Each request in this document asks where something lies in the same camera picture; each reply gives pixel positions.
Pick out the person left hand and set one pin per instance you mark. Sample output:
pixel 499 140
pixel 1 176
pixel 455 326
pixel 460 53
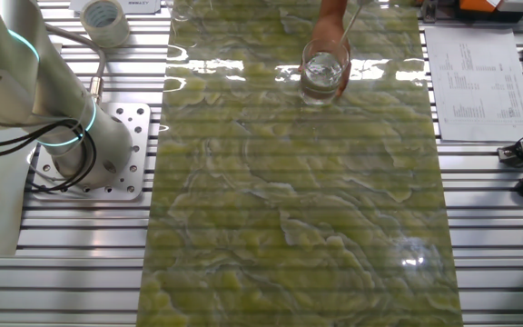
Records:
pixel 329 29

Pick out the clear glass stirring rod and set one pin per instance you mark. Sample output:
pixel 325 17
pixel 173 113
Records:
pixel 351 22

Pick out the glass beaker with water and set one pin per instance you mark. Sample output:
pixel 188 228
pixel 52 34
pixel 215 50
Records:
pixel 322 77

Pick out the person left forearm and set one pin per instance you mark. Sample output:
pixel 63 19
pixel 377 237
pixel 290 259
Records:
pixel 333 9

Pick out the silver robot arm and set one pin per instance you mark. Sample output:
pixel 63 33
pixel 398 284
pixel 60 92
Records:
pixel 62 91

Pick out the black equipment case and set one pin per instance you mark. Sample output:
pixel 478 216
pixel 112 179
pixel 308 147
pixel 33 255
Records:
pixel 470 16

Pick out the orange box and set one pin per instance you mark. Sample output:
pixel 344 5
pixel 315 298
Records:
pixel 477 4

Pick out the printed paper sheet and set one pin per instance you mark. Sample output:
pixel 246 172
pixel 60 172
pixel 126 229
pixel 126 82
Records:
pixel 479 82

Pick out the small white box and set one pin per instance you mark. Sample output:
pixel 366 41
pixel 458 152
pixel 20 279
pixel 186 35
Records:
pixel 516 3

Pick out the green marble pattern mat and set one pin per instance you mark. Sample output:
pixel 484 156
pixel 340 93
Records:
pixel 289 227

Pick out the white tape roll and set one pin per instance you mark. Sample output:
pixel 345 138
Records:
pixel 105 22

